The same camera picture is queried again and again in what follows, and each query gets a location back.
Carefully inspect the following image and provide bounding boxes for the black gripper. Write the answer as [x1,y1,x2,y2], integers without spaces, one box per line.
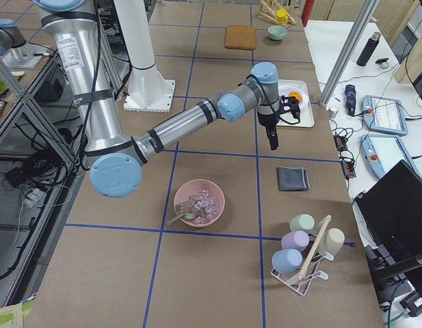
[258,113,279,150]

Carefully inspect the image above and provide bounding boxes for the white round plate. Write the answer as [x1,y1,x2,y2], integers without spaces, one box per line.
[278,84,310,112]

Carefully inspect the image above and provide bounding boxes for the orange fruit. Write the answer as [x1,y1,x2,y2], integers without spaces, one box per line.
[289,91,303,104]

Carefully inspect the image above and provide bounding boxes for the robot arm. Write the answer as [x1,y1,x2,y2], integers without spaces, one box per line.
[36,1,278,197]

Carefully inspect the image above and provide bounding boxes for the cream bear tray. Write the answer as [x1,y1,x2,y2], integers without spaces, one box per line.
[278,79,315,128]

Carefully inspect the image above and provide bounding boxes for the grey folded cloth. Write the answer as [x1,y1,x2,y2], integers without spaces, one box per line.
[276,166,310,191]

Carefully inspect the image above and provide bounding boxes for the small metal cup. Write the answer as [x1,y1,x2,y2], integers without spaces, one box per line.
[328,107,338,119]

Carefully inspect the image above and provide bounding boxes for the folded dark blue umbrella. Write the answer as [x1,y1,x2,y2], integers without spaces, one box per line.
[345,84,356,116]

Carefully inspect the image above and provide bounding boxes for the pink bowl with ice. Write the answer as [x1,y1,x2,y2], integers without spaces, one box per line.
[174,179,226,228]

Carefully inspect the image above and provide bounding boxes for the green cup on rack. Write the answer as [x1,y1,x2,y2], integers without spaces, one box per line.
[289,214,315,233]

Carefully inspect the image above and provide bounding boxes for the green ceramic bowl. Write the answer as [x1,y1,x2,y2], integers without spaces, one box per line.
[267,25,287,41]

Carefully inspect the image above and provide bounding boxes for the wooden cutting board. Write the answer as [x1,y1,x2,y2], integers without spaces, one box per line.
[224,25,256,51]

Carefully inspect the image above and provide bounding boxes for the purple cup on rack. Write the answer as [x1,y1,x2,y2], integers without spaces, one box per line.
[281,230,309,252]

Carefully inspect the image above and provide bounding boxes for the teach pendant near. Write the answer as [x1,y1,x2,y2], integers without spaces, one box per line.
[356,133,422,182]

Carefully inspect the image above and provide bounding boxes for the teach pendant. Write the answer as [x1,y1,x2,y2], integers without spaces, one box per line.
[356,133,422,182]
[362,95,408,136]

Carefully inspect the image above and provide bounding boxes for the teach pendant far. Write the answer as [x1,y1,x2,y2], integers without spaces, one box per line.
[362,95,408,136]

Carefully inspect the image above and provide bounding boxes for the yellow cup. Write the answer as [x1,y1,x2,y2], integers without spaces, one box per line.
[276,8,289,25]

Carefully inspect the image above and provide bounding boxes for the metal scoop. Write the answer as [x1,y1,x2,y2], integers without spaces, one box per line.
[166,202,198,226]

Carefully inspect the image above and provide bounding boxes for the black water bottle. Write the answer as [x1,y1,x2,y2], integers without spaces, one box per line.
[356,32,381,66]

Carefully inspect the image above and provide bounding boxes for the beige cup on rack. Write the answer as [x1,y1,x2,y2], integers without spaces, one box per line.
[317,228,345,256]

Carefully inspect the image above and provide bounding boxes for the wooden peg rack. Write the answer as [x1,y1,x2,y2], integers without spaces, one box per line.
[259,0,297,27]

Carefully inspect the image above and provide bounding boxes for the blue cup on rack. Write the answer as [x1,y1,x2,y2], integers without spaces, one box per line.
[272,249,303,274]

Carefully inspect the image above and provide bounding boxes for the black laptop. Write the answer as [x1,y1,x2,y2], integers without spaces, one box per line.
[354,159,422,260]

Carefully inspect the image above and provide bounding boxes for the white cup rack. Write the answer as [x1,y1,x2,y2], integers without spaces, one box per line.
[270,215,334,297]

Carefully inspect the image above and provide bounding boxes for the aluminium frame post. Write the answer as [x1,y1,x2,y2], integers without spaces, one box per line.
[319,0,379,107]

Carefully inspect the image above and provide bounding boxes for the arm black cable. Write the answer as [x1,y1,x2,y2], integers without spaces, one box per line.
[79,13,104,170]

